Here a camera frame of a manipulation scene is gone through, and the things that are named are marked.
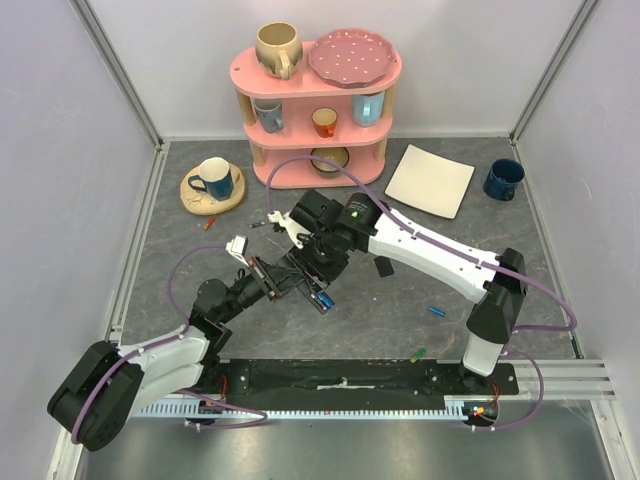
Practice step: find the pink dotted plate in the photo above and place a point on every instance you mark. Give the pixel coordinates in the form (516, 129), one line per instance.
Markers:
(351, 57)

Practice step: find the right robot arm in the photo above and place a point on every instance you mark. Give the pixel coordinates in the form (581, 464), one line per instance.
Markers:
(489, 280)

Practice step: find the dark blue mug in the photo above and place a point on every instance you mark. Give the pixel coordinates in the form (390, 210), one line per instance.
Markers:
(503, 179)

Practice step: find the beige ceramic mug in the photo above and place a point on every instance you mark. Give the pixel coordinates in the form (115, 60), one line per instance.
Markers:
(279, 49)

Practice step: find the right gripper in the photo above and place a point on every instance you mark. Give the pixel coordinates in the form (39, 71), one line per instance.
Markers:
(326, 261)

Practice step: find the small orange cup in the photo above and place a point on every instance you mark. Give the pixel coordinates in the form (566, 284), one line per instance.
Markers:
(324, 121)

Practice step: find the green battery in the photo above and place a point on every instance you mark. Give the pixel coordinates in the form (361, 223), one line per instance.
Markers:
(418, 355)

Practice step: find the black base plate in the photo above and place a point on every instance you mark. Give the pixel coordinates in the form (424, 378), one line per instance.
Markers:
(349, 385)

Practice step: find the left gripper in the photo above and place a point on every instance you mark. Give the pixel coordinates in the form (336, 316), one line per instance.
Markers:
(277, 277)

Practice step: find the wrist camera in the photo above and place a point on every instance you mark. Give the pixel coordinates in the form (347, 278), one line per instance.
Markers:
(283, 221)
(237, 248)

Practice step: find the beige round saucer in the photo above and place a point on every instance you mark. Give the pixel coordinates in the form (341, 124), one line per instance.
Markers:
(202, 204)

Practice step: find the blue mug cream interior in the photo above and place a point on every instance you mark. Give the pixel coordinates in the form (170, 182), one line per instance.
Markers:
(213, 177)

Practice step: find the black remote control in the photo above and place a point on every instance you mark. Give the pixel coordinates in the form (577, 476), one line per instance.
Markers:
(305, 282)

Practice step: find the square white plate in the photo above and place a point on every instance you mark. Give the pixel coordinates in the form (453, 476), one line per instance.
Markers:
(430, 183)

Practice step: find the grey blue mug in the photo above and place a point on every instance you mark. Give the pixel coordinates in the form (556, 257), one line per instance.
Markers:
(269, 113)

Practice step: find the pink three-tier shelf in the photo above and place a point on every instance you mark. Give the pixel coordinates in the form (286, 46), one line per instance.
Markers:
(301, 96)

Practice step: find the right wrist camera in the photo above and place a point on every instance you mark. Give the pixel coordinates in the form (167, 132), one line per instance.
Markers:
(283, 221)

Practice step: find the dark patterned bowl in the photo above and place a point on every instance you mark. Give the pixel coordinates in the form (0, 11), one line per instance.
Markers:
(326, 159)

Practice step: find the light blue mug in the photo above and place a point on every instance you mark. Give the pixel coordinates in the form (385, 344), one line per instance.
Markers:
(366, 109)

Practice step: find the blue metallic battery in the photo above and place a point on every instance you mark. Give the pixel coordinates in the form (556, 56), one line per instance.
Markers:
(436, 311)

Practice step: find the red orange battery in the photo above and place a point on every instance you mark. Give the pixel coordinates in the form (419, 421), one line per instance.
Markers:
(209, 223)

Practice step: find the black remote battery cover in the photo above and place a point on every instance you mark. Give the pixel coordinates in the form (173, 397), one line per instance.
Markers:
(384, 266)

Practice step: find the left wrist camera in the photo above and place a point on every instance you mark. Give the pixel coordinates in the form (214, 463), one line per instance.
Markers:
(237, 248)

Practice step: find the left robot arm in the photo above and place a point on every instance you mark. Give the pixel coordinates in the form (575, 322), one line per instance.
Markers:
(109, 383)

